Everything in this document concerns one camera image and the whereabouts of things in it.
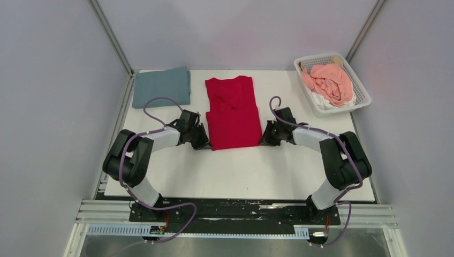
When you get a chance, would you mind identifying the pink t shirt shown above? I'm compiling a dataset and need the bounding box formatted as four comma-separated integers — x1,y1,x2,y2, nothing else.
301,64,354,106

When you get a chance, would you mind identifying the folded blue t shirt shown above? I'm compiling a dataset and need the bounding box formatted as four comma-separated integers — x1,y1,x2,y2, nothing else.
132,66,191,109

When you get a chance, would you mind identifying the white plastic laundry basket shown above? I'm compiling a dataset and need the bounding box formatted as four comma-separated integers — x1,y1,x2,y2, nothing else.
294,52,372,118

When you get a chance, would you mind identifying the red t shirt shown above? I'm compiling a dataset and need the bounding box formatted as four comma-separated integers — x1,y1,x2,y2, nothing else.
205,75,262,150

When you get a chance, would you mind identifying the aluminium frame rail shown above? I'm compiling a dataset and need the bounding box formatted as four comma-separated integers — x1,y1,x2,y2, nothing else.
64,200,408,256

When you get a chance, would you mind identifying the white slotted cable duct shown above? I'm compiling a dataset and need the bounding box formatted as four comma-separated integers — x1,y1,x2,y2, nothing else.
87,224,310,240

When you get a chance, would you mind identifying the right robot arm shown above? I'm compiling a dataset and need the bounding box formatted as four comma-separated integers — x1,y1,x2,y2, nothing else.
259,107,372,224

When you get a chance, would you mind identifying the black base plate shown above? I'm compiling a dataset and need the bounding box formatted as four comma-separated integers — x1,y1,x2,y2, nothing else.
127,197,341,235

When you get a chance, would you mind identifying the white t shirt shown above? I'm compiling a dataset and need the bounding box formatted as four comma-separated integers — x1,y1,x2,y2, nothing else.
311,92,357,110

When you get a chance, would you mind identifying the beige garment in basket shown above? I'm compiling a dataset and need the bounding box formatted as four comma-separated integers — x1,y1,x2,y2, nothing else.
298,56,344,71

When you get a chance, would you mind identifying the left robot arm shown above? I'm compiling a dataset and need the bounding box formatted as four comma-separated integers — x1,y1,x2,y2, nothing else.
102,110,213,222

